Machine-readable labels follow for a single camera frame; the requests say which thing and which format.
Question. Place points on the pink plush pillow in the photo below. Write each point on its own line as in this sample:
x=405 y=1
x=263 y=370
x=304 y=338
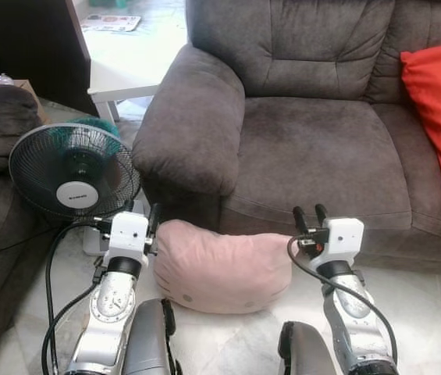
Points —
x=220 y=266

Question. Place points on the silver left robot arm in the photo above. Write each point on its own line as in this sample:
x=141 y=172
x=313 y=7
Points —
x=111 y=306

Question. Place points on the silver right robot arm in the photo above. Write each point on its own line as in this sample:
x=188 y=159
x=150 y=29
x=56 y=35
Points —
x=354 y=328

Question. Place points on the dark grey fabric sofa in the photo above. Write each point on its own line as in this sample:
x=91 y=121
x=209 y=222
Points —
x=306 y=148

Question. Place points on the black electric fan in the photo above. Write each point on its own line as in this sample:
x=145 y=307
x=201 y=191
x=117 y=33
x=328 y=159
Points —
x=76 y=168

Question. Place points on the grey left robot leg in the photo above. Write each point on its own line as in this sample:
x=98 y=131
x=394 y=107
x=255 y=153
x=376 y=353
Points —
x=148 y=340

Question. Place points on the grey robot leg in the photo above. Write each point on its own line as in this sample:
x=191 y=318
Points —
x=148 y=340
x=306 y=351

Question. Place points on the teal green net cloth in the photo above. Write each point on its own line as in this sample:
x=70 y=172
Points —
x=95 y=125

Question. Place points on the grey right robot leg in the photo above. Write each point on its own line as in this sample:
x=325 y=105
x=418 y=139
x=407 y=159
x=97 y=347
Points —
x=306 y=351

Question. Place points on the white side table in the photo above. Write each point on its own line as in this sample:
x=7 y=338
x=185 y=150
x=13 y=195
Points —
x=130 y=78

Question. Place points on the brown cardboard box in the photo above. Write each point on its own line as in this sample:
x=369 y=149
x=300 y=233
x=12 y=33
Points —
x=34 y=94

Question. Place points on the printed paper sheet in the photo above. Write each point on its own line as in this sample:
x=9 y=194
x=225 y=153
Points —
x=111 y=23

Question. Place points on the dark wooden cabinet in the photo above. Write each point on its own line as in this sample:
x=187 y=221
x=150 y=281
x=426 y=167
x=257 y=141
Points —
x=25 y=39

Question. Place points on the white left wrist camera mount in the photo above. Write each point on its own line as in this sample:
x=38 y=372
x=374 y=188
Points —
x=126 y=233

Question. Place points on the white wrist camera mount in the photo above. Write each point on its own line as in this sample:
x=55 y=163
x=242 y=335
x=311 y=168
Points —
x=345 y=238
x=126 y=233

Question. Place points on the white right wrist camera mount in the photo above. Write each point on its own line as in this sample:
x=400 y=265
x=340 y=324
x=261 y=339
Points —
x=345 y=238

